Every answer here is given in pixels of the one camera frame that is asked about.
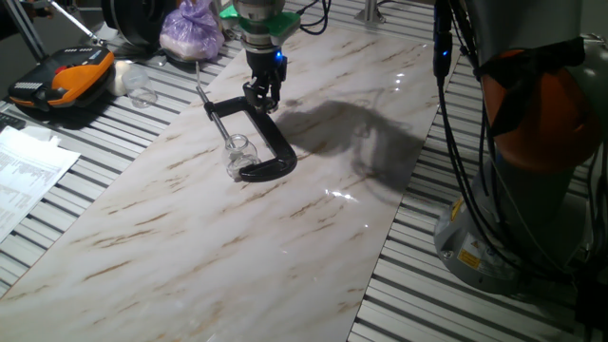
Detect dark aluminium profile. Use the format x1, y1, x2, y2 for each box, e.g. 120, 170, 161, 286
0, 0, 49, 64

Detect orange and black teach pendant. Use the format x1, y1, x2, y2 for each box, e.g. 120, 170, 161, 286
7, 46, 117, 113

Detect aluminium post with foot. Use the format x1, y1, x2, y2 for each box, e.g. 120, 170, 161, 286
353, 0, 388, 25

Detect black keyboard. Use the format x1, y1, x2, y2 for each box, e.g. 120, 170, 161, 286
0, 112, 28, 135

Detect thin metal rod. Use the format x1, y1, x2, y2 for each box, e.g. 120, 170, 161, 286
47, 0, 106, 47

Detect purple plastic bag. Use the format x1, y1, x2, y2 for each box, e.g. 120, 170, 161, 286
159, 0, 226, 62

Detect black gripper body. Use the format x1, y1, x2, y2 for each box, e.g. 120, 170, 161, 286
245, 47, 289, 89

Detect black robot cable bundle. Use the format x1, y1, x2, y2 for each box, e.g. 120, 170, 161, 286
296, 0, 528, 282

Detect white round object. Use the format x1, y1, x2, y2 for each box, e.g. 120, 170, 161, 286
106, 60, 134, 98

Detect white printed paper sheets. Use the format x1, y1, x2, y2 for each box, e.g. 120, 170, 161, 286
0, 125, 82, 244

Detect clear plastic cup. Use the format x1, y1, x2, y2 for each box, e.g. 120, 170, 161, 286
122, 64, 159, 109

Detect black round spool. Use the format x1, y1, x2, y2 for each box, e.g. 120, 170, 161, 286
101, 0, 180, 48

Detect black C-clamp with steel screw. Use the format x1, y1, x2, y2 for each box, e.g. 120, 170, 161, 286
194, 61, 299, 184

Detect marble patterned board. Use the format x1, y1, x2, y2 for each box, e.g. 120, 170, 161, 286
0, 18, 460, 342

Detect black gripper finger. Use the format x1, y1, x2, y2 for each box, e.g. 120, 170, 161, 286
267, 82, 283, 115
242, 81, 268, 112

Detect small clear glass jar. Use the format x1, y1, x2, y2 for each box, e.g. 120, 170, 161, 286
221, 133, 260, 181

